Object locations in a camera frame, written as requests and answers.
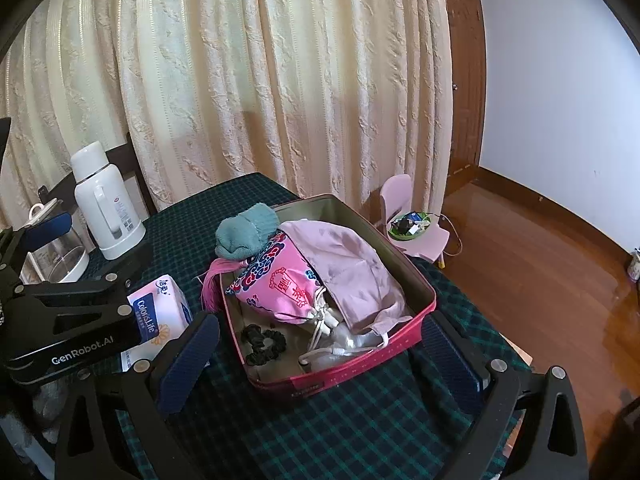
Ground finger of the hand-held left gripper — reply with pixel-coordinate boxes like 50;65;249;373
0;211;73;291
15;245;157;311

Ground blue white tissue pack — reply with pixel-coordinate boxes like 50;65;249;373
120;275;193;373

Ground clear plastic bag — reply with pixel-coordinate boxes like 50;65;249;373
300;322;391;366

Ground pale pink face mask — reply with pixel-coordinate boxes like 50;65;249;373
280;220;416;348

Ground brown wooden door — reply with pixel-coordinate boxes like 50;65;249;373
439;0;487;198

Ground thin cable on floor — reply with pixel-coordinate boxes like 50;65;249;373
435;212;463;256

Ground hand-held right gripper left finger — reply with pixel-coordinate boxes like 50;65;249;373
54;312;221;480

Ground red tin box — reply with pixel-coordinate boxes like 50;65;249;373
220;195;437;395

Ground glass kettle white handle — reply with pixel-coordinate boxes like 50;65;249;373
22;202;91;283

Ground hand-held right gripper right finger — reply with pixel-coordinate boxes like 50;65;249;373
422;317;588;480

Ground black scrunchie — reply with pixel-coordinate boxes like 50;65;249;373
240;324;266;348
245;330;287;365

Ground person's left hand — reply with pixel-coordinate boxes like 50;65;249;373
30;375;76;443

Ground dark wooden chair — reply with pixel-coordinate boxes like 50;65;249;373
37;132;156;221

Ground teal cloth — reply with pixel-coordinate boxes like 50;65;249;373
215;202;280;262

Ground pink tasselled drawstring pouch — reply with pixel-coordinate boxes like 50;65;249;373
201;232;331;326

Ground green tray with small items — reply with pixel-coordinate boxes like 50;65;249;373
389;211;432;239

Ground cream curtain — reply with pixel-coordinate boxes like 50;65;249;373
0;0;453;221

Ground green plaid tablecloth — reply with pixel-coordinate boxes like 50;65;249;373
85;172;533;480

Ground small pink chair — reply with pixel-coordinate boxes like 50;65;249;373
377;174;451;267

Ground white thermos jug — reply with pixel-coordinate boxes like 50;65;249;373
70;141;147;261

